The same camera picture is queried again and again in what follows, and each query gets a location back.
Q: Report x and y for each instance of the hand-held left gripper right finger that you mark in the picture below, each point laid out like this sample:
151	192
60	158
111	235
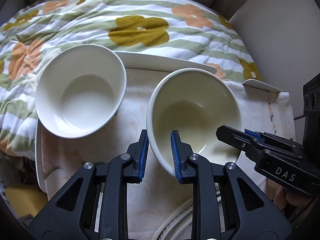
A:
175	155

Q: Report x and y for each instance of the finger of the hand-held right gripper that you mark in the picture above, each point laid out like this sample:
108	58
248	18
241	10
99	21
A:
275	142
235	140

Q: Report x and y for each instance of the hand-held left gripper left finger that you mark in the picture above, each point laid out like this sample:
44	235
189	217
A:
143	155

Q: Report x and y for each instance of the cream bowl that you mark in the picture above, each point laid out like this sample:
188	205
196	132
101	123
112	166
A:
190	110

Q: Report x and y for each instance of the white bowl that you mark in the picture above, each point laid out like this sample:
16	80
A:
82	97

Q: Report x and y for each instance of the person's right hand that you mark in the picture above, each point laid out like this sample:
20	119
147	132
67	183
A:
295	200

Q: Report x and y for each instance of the white patterned tablecloth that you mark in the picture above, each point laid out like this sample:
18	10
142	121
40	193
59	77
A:
140	100

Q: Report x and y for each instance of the white tray table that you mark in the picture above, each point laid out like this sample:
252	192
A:
162	62

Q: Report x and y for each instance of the cardboard box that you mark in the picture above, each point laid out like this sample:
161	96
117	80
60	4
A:
25	201

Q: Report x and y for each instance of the floral striped blanket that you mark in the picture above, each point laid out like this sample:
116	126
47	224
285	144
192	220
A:
100	12

